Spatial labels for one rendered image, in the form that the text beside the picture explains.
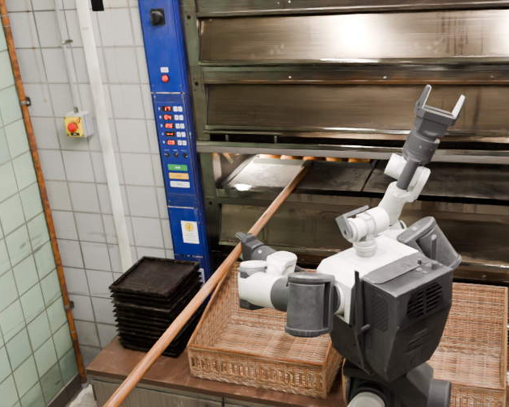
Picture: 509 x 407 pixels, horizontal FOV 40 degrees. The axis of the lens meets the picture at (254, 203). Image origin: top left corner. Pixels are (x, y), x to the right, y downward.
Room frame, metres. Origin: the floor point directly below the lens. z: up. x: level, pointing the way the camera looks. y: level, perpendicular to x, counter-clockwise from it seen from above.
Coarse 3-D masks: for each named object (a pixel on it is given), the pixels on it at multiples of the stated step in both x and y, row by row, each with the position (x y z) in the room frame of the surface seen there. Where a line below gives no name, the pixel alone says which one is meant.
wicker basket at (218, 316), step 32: (224, 288) 2.60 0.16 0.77; (224, 320) 2.57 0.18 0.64; (192, 352) 2.26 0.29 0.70; (224, 352) 2.20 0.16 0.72; (256, 352) 2.38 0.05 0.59; (288, 352) 2.35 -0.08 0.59; (320, 352) 2.34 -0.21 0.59; (256, 384) 2.16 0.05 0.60; (288, 384) 2.11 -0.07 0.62; (320, 384) 2.13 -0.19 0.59
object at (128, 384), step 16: (288, 192) 2.57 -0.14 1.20; (272, 208) 2.41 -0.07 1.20; (256, 224) 2.27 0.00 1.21; (224, 272) 1.96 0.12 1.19; (208, 288) 1.86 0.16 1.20; (192, 304) 1.77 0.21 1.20; (176, 320) 1.69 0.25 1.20; (160, 352) 1.56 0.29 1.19; (144, 368) 1.49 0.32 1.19; (128, 384) 1.42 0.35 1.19; (112, 400) 1.36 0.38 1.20
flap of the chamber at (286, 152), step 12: (324, 144) 2.57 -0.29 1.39; (336, 144) 2.56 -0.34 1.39; (348, 144) 2.55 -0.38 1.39; (360, 144) 2.54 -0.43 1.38; (312, 156) 2.42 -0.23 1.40; (324, 156) 2.40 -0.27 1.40; (336, 156) 2.39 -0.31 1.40; (348, 156) 2.37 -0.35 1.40; (360, 156) 2.35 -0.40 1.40; (372, 156) 2.34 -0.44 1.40; (384, 156) 2.32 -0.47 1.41; (444, 156) 2.25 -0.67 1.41; (456, 156) 2.23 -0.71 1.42; (468, 156) 2.22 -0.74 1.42; (480, 156) 2.20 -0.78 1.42
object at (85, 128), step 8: (72, 112) 2.94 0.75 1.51; (80, 112) 2.93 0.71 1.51; (88, 112) 2.93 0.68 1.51; (64, 120) 2.91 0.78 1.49; (72, 120) 2.89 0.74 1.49; (80, 120) 2.88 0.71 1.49; (88, 120) 2.91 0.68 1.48; (80, 128) 2.88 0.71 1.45; (88, 128) 2.90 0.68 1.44; (72, 136) 2.90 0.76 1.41; (80, 136) 2.89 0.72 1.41
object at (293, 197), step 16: (224, 192) 2.72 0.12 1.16; (240, 192) 2.69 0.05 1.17; (256, 192) 2.67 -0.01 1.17; (272, 192) 2.64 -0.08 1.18; (304, 192) 2.60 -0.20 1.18; (320, 192) 2.59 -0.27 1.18; (336, 192) 2.57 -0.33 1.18; (352, 192) 2.56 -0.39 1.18; (368, 192) 2.54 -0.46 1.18; (416, 208) 2.42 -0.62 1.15; (432, 208) 2.40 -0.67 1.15; (448, 208) 2.38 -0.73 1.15; (464, 208) 2.36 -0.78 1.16; (480, 208) 2.34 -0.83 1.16; (496, 208) 2.31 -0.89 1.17
